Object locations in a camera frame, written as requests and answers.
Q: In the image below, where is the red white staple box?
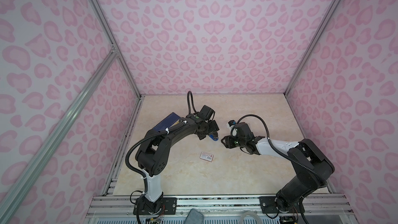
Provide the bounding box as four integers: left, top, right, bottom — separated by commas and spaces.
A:
200, 152, 214, 162

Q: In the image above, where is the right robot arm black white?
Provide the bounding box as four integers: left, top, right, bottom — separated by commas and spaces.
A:
221, 120, 335, 213

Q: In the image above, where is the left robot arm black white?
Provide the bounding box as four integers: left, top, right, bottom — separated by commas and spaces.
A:
125, 108, 219, 203

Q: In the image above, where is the dark blue booklet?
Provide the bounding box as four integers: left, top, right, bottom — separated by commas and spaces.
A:
153, 112, 181, 132

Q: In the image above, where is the white tube loop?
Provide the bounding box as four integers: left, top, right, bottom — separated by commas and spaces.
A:
237, 211, 263, 224

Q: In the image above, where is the grey cloth pad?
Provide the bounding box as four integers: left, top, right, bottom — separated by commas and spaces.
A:
184, 208, 204, 224

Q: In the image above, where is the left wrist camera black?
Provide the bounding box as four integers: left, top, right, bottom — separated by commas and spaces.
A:
198, 105, 215, 121

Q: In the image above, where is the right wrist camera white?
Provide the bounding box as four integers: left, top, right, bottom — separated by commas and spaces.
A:
228, 120, 236, 128

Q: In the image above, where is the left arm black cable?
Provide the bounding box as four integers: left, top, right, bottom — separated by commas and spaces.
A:
125, 91, 200, 194

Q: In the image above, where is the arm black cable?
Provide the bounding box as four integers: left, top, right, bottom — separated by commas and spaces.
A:
229, 114, 327, 184
125, 91, 200, 194

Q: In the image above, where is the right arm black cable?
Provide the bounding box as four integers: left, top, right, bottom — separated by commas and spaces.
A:
229, 114, 327, 184

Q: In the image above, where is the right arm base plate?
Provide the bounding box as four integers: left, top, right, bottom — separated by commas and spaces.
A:
259, 196, 306, 215

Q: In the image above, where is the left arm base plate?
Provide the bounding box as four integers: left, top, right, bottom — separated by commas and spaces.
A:
133, 196, 177, 215

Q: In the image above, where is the aluminium front rail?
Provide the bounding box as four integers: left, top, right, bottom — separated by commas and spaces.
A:
84, 194, 358, 224

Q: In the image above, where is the aluminium corner frame post left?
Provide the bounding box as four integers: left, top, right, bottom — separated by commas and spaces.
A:
76, 0, 142, 99

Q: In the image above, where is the aluminium corner frame post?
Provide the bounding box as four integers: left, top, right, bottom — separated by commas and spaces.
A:
284, 0, 357, 96
76, 0, 142, 99

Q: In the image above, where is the aluminium corner frame post right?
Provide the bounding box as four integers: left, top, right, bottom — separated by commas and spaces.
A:
284, 0, 357, 96

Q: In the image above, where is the aluminium diagonal frame bar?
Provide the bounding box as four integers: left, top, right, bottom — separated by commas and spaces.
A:
1, 51, 118, 224

